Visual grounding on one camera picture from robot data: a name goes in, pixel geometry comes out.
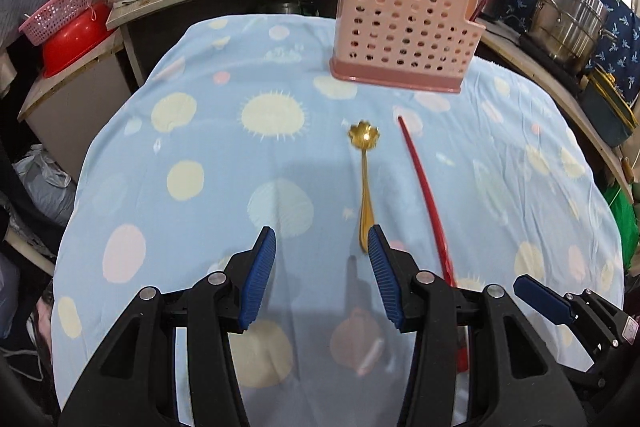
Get stacked yellow green bowls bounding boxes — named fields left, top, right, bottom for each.
left=579, top=65, right=639, bottom=148

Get bright red chopstick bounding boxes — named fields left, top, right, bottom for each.
left=397, top=115, right=471, bottom=373

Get pink plastic basket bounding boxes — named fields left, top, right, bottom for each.
left=18, top=0, right=101, bottom=46

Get blue patterned table cloth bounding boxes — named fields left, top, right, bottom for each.
left=52, top=15, right=624, bottom=426

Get red plastic basin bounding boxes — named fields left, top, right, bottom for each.
left=42, top=2, right=112, bottom=78

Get large steel steamer pot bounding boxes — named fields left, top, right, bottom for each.
left=526, top=0, right=617, bottom=75

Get pink perforated utensil basket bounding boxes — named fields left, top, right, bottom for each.
left=330, top=0, right=485, bottom=93

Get gold flower spoon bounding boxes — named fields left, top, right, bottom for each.
left=348, top=120, right=380, bottom=254

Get green plastic bag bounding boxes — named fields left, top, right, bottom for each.
left=603, top=184, right=639, bottom=265

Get black induction cooktop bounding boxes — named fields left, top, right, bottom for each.
left=518, top=34, right=580, bottom=96

